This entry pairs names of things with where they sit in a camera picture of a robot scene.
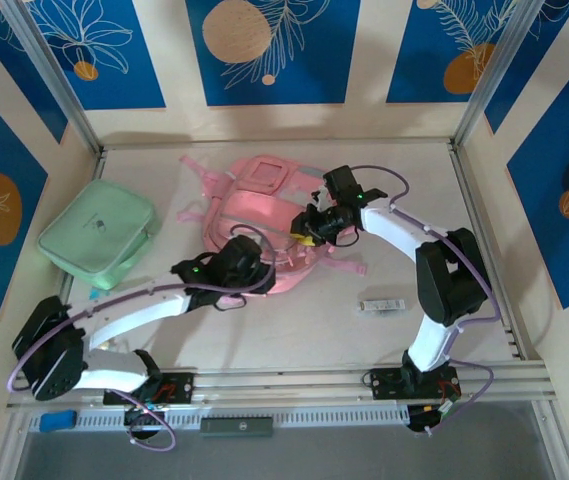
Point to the blue panel with beige circle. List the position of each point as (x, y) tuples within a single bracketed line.
[(314, 60)]

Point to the mint green zip pouch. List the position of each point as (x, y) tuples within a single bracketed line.
[(94, 230)]

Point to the white and teal tube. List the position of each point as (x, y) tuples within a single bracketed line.
[(94, 294)]

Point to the aluminium frame post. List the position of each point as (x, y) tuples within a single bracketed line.
[(49, 75), (499, 65)]

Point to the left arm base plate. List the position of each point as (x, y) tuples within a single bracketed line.
[(179, 387)]

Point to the aluminium front rail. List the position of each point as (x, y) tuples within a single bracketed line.
[(284, 385)]

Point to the small white tube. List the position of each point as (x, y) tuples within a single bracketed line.
[(381, 305)]

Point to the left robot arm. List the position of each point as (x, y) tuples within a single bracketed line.
[(139, 311)]

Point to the pink school backpack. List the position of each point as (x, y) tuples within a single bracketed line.
[(254, 210)]

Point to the small blue block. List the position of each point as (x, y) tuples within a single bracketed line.
[(56, 421)]

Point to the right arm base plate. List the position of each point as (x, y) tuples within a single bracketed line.
[(386, 384)]

